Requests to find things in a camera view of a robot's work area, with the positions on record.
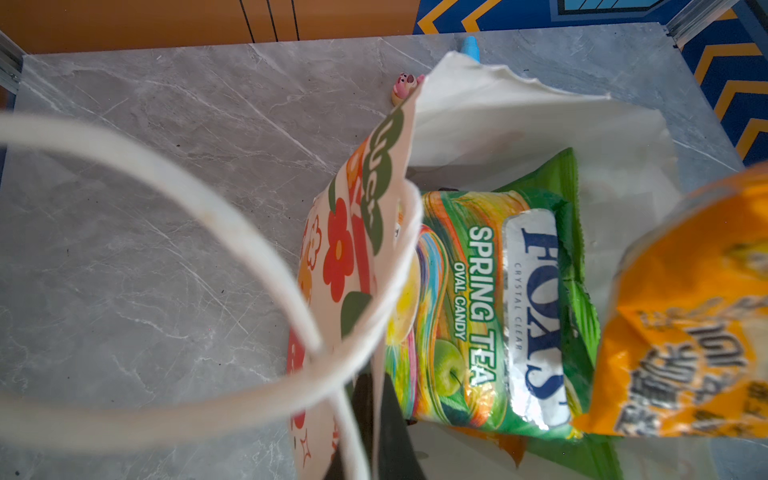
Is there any aluminium corner post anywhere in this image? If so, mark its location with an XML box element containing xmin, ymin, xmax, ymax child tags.
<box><xmin>0</xmin><ymin>31</ymin><xmax>25</xmax><ymax>95</ymax></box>
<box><xmin>665</xmin><ymin>0</ymin><xmax>738</xmax><ymax>50</ymax></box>

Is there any right aluminium corner post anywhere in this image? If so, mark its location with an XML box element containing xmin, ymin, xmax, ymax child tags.
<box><xmin>665</xmin><ymin>0</ymin><xmax>738</xmax><ymax>50</ymax></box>

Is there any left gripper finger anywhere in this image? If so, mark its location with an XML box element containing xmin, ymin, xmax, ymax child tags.
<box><xmin>349</xmin><ymin>373</ymin><xmax>426</xmax><ymax>479</ymax></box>

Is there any left aluminium corner post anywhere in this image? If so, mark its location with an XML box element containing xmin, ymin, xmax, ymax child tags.
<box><xmin>0</xmin><ymin>31</ymin><xmax>25</xmax><ymax>95</ymax></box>

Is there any white floral paper bag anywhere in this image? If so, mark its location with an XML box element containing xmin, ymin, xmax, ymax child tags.
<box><xmin>1</xmin><ymin>52</ymin><xmax>681</xmax><ymax>479</ymax></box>

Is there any small orange packet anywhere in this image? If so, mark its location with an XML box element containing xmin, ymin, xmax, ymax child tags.
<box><xmin>574</xmin><ymin>164</ymin><xmax>767</xmax><ymax>438</ymax></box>

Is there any green Lays chips bag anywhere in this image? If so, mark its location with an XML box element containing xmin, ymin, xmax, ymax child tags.
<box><xmin>482</xmin><ymin>148</ymin><xmax>624</xmax><ymax>479</ymax></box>

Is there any pink toy cupcake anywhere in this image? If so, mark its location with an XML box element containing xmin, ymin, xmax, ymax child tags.
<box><xmin>391</xmin><ymin>72</ymin><xmax>425</xmax><ymax>107</ymax></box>

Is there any green Fox's tea candy bag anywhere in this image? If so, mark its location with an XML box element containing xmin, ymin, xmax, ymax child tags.
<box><xmin>386</xmin><ymin>188</ymin><xmax>598</xmax><ymax>439</ymax></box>

